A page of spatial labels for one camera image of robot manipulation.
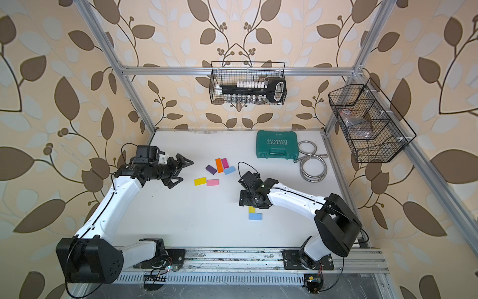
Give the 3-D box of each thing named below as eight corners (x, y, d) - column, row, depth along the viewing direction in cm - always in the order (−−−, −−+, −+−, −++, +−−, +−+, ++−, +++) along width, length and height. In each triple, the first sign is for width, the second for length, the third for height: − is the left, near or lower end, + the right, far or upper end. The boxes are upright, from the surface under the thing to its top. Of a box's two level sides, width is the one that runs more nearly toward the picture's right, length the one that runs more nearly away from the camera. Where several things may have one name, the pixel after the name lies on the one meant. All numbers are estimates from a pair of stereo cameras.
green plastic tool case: (256, 159, 107) (256, 154, 104) (255, 134, 120) (255, 129, 117) (300, 159, 107) (301, 154, 104) (294, 134, 120) (295, 129, 117)
